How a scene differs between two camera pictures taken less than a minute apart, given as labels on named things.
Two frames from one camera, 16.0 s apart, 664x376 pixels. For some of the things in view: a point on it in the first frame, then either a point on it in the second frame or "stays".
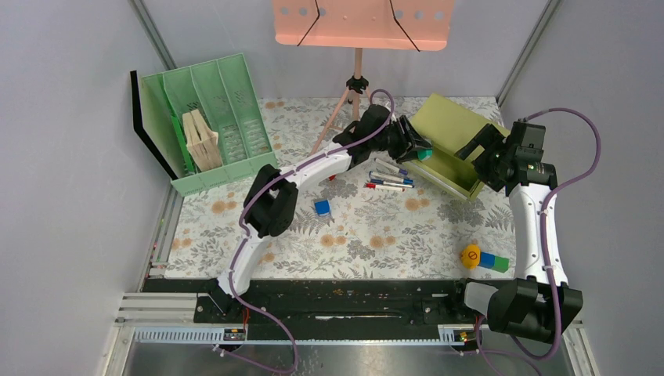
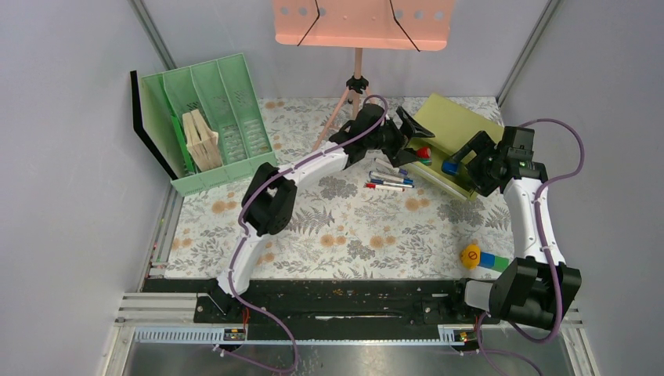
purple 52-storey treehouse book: (194, 146) stays
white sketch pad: (140, 131) stays
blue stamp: (322, 207) to (450, 167)
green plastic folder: (178, 128) stays
